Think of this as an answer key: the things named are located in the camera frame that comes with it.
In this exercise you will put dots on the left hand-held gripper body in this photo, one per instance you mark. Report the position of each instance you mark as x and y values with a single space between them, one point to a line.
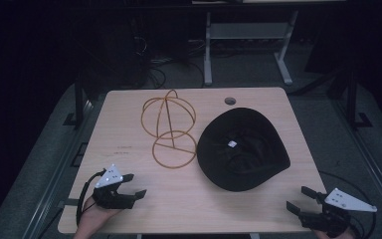
110 195

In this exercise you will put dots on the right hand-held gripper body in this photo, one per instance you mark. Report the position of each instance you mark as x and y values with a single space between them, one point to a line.
336 212

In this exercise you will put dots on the black brimmed hat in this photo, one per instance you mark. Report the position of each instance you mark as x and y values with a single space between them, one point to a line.
245 156

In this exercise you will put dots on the person's right hand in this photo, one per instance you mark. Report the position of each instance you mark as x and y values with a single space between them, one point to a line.
331 235

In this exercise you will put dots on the person's left hand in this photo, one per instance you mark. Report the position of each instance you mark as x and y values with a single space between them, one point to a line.
91 217

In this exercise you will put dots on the black metal stand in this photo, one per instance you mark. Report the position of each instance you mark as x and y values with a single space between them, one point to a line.
352 99
78 99

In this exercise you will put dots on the aluminium floor rail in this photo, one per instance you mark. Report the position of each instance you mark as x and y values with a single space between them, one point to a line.
369 156
51 179

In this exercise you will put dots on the grey metal desk frame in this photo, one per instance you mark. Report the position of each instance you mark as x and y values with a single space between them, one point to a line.
248 30

